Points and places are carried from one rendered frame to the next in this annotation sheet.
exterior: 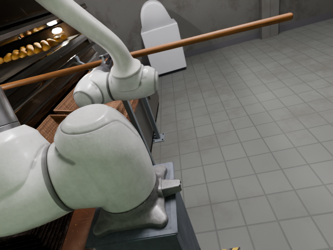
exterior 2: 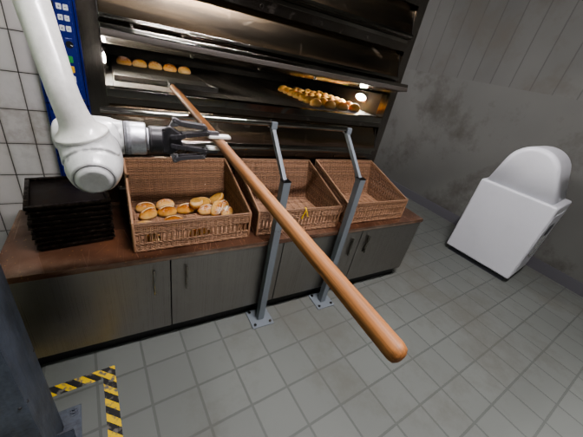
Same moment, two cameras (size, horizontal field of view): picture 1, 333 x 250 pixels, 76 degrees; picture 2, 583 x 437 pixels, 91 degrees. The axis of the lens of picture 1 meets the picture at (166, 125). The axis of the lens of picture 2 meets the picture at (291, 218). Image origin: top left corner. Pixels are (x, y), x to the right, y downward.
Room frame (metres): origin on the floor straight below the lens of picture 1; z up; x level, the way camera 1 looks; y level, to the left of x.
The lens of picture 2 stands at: (0.60, -0.68, 1.47)
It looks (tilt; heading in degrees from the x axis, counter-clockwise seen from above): 29 degrees down; 43
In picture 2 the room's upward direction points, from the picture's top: 12 degrees clockwise
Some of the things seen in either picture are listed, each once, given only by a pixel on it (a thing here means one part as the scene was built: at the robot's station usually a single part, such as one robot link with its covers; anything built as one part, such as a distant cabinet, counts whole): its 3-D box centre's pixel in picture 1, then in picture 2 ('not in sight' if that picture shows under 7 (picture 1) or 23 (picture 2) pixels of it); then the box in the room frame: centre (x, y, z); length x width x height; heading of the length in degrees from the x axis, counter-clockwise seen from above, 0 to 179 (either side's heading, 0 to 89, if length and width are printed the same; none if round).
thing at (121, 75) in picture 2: not in sight; (166, 79); (1.35, 1.29, 1.20); 0.55 x 0.36 x 0.03; 166
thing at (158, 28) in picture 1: (161, 37); (514, 210); (3.96, -0.40, 0.60); 0.67 x 0.55 x 1.20; 81
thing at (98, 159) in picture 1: (104, 155); not in sight; (0.38, 0.15, 1.17); 0.18 x 0.16 x 0.22; 96
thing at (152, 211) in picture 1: (138, 190); not in sight; (0.38, 0.12, 1.03); 0.22 x 0.18 x 0.06; 81
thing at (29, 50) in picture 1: (33, 47); (317, 97); (2.49, 1.06, 1.21); 0.61 x 0.48 x 0.06; 77
